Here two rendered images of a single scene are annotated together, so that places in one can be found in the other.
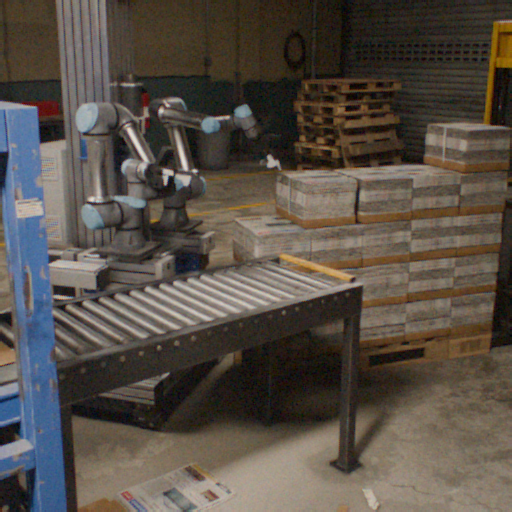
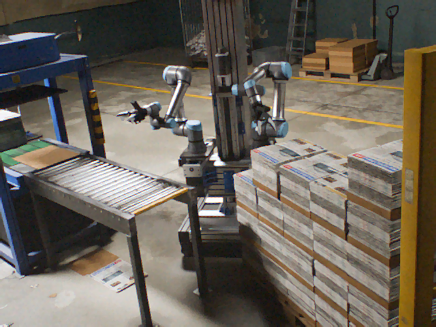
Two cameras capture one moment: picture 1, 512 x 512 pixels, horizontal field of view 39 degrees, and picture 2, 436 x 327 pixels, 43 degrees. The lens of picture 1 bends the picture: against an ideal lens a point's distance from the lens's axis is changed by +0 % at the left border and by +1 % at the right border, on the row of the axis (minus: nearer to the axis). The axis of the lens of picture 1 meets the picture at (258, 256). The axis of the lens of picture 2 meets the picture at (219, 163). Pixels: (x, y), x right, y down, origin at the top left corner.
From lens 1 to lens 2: 460 cm
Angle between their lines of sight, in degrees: 81
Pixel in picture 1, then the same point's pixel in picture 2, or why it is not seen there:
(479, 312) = not seen: outside the picture
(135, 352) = (43, 184)
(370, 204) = (284, 188)
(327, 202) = (262, 172)
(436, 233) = (331, 246)
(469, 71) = not seen: outside the picture
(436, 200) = (326, 213)
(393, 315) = (306, 296)
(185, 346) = (57, 194)
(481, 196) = (366, 235)
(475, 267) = (365, 308)
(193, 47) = not seen: outside the picture
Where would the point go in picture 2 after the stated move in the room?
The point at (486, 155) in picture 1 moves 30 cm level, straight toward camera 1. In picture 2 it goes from (366, 191) to (298, 192)
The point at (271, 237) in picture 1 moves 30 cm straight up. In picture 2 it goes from (238, 180) to (234, 137)
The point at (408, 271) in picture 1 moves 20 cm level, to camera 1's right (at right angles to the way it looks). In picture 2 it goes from (314, 266) to (324, 286)
